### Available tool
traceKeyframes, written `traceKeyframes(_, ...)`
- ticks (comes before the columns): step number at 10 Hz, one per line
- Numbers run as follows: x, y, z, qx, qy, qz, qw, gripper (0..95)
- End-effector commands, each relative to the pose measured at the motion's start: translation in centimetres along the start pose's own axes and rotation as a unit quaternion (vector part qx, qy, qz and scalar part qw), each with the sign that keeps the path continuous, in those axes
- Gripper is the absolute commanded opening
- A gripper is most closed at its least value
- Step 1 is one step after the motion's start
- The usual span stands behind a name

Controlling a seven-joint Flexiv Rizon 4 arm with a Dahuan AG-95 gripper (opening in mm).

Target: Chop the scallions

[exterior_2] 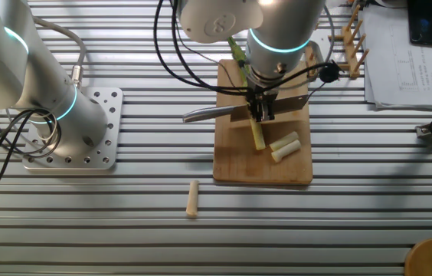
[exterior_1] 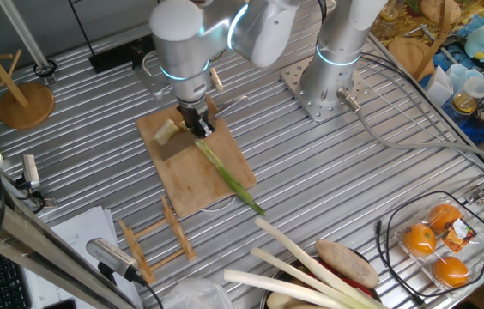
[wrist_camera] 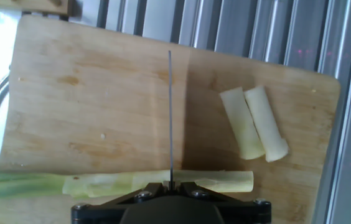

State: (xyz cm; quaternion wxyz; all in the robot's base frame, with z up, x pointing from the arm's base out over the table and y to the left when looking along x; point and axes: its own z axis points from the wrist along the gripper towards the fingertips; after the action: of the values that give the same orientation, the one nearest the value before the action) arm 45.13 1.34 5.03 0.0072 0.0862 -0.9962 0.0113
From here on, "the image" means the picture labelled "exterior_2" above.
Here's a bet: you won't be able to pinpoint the long scallion with green top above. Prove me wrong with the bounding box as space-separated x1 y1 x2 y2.
227 36 267 152

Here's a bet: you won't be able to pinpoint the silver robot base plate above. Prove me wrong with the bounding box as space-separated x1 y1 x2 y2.
22 87 124 171

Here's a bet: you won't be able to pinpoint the wooden cutting board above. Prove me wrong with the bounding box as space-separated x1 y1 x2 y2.
212 58 314 186

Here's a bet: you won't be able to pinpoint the black cables at robot base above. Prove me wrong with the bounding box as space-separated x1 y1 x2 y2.
0 108 63 205

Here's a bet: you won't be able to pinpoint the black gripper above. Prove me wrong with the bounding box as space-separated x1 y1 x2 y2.
246 86 279 123

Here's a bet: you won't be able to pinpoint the short white scallion piece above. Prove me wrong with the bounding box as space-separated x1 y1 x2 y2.
270 139 303 164

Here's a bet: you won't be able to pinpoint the steel cleaver knife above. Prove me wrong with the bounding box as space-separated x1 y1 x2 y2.
182 95 309 124

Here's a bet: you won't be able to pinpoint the wooden knife rack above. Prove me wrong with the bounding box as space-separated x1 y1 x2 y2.
305 3 371 82

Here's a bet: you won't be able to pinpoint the white scallion root end piece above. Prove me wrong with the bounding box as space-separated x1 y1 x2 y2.
185 179 200 219

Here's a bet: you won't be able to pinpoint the pale green scallion piece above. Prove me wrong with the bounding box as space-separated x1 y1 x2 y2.
268 130 300 152

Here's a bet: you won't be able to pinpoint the black smartphone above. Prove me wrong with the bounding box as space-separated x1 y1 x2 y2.
407 0 432 47

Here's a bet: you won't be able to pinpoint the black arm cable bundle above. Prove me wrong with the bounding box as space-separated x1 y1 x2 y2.
152 0 344 97

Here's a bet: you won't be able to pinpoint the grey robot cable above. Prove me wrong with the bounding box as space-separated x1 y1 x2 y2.
31 15 87 90

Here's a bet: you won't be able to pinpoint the white paper sheets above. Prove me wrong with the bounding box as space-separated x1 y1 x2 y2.
357 4 432 112

